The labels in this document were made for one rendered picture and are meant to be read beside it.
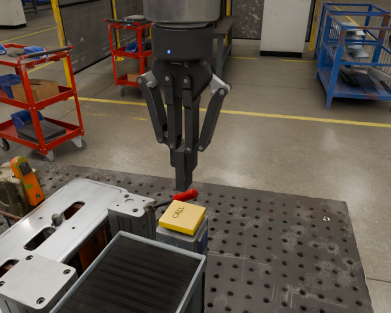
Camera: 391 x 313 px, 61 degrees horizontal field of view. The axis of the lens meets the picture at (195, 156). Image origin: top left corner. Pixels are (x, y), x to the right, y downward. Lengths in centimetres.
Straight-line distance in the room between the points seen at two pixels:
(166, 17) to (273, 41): 637
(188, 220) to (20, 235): 43
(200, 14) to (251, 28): 716
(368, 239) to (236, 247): 142
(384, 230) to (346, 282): 145
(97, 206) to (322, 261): 71
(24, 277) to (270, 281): 71
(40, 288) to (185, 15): 42
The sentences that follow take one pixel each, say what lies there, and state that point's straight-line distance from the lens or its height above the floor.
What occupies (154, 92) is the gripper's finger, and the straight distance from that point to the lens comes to 46.
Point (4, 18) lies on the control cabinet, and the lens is 1096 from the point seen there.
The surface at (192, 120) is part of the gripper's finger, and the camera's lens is 44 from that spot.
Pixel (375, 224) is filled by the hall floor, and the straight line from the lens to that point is 258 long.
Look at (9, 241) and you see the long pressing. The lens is 83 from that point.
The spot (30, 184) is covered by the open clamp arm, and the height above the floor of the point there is 104.
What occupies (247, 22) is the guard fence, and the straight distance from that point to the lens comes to 753.
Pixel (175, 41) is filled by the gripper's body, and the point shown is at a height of 144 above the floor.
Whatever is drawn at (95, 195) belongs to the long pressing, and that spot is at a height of 100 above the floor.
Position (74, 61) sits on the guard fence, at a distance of 526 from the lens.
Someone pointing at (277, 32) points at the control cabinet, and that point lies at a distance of 671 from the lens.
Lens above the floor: 151
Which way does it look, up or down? 30 degrees down
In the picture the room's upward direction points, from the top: straight up
